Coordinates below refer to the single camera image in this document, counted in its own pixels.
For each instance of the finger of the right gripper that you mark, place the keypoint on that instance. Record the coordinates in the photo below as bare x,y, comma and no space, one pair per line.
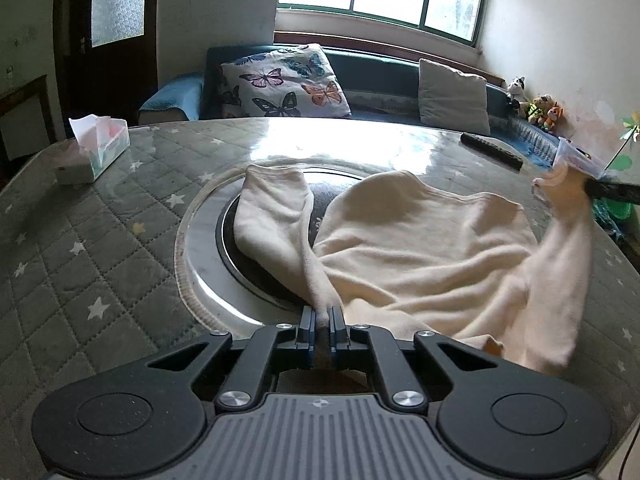
620,192

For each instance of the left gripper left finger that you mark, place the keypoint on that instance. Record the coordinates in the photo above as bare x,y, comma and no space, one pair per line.
305,336

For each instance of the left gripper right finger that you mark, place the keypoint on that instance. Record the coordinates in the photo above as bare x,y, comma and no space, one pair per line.
338,333

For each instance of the cream knit sweater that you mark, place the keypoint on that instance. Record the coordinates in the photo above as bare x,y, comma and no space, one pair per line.
405,256

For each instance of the green plastic bowl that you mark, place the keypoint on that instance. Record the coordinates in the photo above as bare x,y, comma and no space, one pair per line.
612,210

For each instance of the colourful paper pinwheel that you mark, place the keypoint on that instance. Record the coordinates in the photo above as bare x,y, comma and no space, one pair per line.
622,160

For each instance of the clear plastic storage box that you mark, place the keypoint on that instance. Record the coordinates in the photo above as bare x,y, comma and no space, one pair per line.
570,155

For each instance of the round induction cooktop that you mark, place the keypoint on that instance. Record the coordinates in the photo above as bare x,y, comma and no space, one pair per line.
243,250

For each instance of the orange plush toy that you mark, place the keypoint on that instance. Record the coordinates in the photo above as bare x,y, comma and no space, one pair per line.
554,114

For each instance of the black remote control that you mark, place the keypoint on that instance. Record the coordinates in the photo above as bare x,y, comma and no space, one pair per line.
491,150

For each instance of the yellow green plush toy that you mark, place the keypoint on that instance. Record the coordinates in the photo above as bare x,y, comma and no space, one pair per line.
538,109

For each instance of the black white plush toy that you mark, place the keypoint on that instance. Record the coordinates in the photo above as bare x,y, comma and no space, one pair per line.
519,102

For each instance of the grey square pillow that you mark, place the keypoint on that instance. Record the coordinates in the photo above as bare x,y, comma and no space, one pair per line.
452,100

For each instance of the dark teal sofa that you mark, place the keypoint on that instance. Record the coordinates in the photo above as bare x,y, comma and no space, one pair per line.
379,88

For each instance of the butterfly print pillow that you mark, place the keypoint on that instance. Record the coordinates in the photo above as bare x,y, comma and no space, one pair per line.
286,82

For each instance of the tissue box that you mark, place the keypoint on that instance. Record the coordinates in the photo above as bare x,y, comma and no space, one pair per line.
98,141

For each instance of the dark wooden door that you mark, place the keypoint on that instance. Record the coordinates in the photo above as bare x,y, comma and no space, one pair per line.
105,56

